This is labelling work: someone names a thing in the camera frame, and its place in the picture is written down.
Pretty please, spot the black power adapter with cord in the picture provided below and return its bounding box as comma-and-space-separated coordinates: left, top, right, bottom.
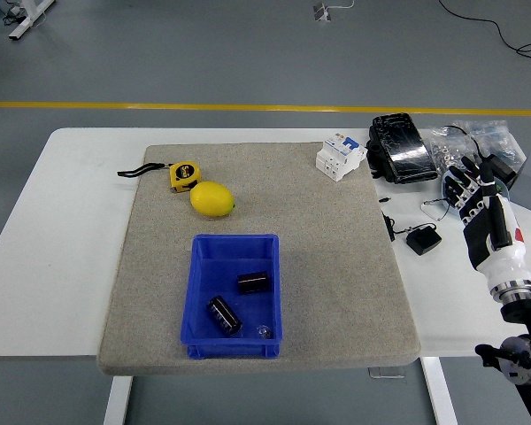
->
381, 211, 443, 257

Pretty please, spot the black floor cable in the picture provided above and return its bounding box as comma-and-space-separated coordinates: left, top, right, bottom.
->
437, 0, 531, 66

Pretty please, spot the dark cylindrical battery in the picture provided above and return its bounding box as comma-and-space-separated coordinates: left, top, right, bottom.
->
236, 270, 271, 296
206, 295, 244, 336

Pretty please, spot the black glossy device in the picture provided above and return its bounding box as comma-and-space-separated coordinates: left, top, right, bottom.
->
366, 112, 440, 185

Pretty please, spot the blue plastic box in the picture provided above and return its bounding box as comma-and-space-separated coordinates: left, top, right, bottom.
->
178, 233, 284, 360

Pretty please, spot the yellow lemon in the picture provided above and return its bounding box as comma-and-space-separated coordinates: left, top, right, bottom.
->
189, 180, 236, 218

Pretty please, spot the white metal frame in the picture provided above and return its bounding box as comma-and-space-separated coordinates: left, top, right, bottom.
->
8, 0, 54, 42

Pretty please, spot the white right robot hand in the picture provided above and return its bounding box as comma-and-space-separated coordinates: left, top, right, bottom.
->
442, 153, 531, 291

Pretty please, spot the clear bag of parts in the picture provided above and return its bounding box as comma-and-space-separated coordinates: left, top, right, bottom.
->
453, 119, 527, 163

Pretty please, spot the light blue bowl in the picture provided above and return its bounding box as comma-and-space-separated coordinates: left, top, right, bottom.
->
441, 167, 512, 210

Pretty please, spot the clear bag of nuts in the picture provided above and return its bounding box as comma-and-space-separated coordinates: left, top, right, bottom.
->
424, 126, 483, 174

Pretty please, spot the silver bracket with white cord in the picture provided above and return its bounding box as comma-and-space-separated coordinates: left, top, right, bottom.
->
312, 0, 355, 22

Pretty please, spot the grey-brown mat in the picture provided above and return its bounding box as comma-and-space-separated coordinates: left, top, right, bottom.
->
96, 141, 422, 377

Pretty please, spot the thin wire with connector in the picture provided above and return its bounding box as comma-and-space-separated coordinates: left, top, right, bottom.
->
421, 197, 452, 221

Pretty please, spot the yellow tape measure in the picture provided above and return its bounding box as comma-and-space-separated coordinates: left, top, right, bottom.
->
117, 161, 203, 194

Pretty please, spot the white table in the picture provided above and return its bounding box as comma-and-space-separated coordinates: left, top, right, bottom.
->
0, 127, 531, 425

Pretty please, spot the white circuit breaker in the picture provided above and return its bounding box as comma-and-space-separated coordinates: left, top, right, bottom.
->
314, 135, 368, 182

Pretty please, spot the clear bracket under table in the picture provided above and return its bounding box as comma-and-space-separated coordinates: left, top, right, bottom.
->
367, 366, 406, 380

